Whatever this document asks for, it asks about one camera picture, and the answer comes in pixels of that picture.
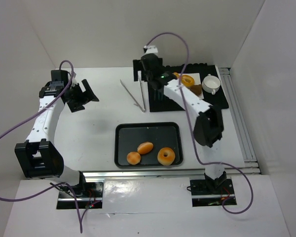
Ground round golden bun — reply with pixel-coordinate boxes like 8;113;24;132
126;152;141;165

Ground aluminium front rail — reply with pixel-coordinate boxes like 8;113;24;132
82;168;205;182

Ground black baking tray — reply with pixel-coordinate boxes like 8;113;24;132
114;122;184;168

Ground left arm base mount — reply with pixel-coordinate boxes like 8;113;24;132
56;180;104;210

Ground metal tongs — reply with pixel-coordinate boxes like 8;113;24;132
120;79;147;113

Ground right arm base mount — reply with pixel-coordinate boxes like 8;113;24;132
186;179;237;207

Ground white square plate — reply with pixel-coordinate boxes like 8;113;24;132
185;73;204;99

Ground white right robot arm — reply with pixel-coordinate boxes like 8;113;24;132
134;45;226;192

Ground white coffee cup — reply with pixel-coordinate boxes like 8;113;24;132
202;74;222;95

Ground brown chocolate croissant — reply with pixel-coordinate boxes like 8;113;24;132
189;84;202;97

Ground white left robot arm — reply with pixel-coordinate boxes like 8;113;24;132
14;79;99;194

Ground black place mat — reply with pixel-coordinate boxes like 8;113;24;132
148;63;229;112

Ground sesame oval bun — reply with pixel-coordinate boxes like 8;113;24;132
137;142;153;155

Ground orange donut on tray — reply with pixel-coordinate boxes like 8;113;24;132
157;147;175;166

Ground orange glazed donut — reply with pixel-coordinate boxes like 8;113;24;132
181;75;195;88

